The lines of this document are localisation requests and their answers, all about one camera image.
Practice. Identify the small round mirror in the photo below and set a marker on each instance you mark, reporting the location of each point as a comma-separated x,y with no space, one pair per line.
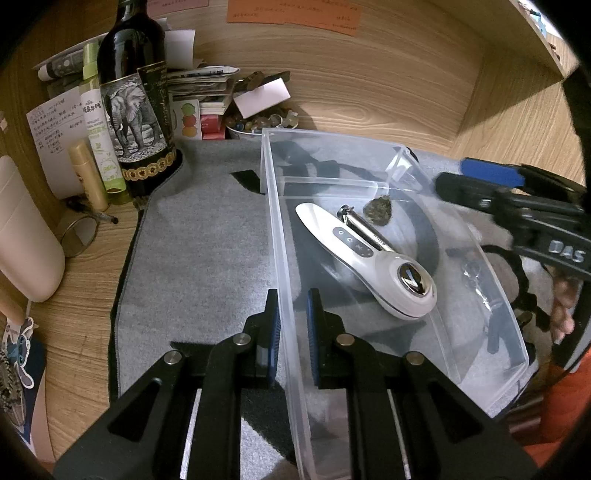
64,240

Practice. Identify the dark ornate brooch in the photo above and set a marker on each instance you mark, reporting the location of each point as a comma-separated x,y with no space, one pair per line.
378,211

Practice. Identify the clear plastic storage box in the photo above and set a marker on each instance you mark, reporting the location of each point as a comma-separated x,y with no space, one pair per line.
295,415

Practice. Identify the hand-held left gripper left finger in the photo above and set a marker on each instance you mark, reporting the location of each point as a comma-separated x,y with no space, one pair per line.
273,325

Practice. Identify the dark metal clip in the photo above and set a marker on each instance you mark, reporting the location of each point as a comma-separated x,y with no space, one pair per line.
251,81

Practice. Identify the rolled printed paper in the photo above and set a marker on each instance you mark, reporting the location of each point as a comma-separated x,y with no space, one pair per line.
62,64

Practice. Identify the silver metal nail clipper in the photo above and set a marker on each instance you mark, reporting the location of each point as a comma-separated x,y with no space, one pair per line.
362,226

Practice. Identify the cream white plastic bottle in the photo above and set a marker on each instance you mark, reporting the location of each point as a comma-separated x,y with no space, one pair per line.
25,240

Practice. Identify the wooden shelf board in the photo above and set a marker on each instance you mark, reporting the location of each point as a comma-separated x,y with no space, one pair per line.
540,32

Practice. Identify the fruit sticker sheet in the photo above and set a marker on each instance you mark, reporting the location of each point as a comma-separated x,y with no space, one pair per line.
187,117

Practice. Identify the white blank card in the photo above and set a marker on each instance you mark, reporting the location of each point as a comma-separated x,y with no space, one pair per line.
261,98

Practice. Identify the dark elephant label wine bottle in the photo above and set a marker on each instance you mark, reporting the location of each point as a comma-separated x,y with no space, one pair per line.
136,50

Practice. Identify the person's right hand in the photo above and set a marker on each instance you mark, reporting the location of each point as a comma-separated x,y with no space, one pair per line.
564,304

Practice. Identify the stack of papers and booklets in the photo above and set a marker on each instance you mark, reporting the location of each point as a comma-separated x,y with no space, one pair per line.
203,85

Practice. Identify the white handheld massager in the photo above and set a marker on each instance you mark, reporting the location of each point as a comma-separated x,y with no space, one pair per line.
383,272

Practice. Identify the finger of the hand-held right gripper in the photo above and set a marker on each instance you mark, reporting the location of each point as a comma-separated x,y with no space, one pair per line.
461,189
489,171

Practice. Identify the grey felt mat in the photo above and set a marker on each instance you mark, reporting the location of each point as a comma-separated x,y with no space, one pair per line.
194,258

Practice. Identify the blue cartoon sticker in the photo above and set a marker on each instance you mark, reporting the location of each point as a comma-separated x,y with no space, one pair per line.
18,360

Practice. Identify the small red box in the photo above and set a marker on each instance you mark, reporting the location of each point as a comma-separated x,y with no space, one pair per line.
212,127

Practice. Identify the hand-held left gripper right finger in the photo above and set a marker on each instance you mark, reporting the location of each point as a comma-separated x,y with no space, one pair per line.
315,332

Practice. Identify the green spray bottle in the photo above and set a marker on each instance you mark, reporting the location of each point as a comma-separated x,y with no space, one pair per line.
99,134

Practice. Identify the pink paper note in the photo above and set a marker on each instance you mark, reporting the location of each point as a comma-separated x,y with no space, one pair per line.
178,5

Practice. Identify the person's orange clothing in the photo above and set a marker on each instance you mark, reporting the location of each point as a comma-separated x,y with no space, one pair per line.
565,401

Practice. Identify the handwritten white paper note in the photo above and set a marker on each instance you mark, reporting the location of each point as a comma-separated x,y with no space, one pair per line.
51,134

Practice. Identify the white bowl of beads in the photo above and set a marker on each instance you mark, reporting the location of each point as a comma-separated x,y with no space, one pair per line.
258,123

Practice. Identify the yellow lip balm tube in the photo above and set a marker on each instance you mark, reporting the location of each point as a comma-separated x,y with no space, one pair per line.
88,170

